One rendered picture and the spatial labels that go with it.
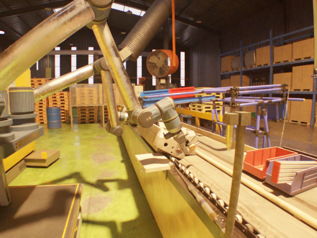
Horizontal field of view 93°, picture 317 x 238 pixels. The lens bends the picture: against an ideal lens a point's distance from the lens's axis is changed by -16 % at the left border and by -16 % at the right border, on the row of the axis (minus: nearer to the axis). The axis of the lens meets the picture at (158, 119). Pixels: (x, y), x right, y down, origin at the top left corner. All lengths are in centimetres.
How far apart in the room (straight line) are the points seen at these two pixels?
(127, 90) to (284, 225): 110
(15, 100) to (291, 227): 189
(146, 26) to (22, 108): 799
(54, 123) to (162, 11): 714
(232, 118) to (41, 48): 88
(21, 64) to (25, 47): 8
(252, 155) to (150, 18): 853
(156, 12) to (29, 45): 875
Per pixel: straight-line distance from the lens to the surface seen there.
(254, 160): 140
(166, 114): 113
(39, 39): 99
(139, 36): 887
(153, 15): 942
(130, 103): 121
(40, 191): 210
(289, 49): 1162
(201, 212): 90
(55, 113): 797
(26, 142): 150
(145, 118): 107
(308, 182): 125
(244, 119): 52
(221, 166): 134
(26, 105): 168
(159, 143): 139
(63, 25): 100
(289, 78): 1138
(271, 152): 151
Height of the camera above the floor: 127
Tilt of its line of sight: 7 degrees down
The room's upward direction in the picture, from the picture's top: straight up
